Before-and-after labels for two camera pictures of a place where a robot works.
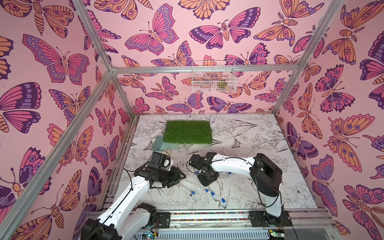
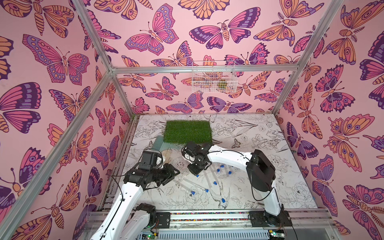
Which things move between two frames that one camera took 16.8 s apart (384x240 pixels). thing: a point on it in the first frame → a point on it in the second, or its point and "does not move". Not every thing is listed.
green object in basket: (222, 84) does not move
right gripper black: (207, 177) → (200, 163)
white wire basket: (216, 76) does not move
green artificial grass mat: (188, 131) does not move
